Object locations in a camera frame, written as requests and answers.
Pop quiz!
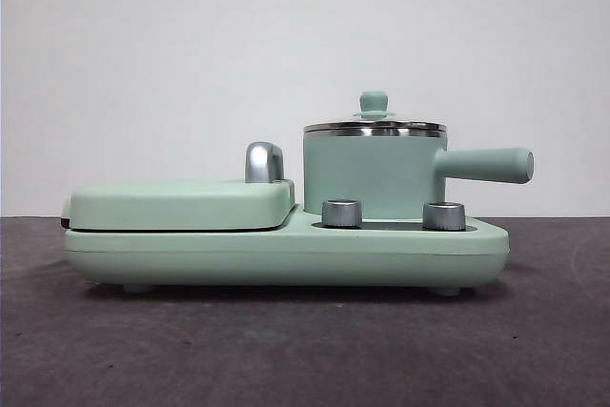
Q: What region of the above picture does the glass pot lid green knob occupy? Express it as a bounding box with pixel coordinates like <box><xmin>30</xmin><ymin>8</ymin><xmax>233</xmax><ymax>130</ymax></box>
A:
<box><xmin>304</xmin><ymin>90</ymin><xmax>448</xmax><ymax>132</ymax></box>

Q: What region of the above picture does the silver control knob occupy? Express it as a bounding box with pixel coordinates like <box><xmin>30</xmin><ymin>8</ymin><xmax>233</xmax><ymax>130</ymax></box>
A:
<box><xmin>421</xmin><ymin>200</ymin><xmax>467</xmax><ymax>232</ymax></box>
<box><xmin>320</xmin><ymin>198</ymin><xmax>364</xmax><ymax>228</ymax></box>

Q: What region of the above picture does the green griddle cover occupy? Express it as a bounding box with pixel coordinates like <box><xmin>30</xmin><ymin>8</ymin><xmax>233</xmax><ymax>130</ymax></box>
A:
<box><xmin>59</xmin><ymin>176</ymin><xmax>297</xmax><ymax>232</ymax></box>

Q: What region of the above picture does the green breakfast machine base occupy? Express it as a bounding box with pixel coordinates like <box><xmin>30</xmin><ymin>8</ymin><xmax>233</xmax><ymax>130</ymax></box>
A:
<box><xmin>64</xmin><ymin>204</ymin><xmax>510</xmax><ymax>295</ymax></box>

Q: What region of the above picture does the chrome griddle handle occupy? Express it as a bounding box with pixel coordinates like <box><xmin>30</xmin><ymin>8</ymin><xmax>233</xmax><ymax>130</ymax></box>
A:
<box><xmin>244</xmin><ymin>140</ymin><xmax>288</xmax><ymax>185</ymax></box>

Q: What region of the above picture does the green pot with side handle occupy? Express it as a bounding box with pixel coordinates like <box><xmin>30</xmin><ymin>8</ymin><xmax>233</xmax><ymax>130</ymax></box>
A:
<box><xmin>301</xmin><ymin>124</ymin><xmax>535</xmax><ymax>217</ymax></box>

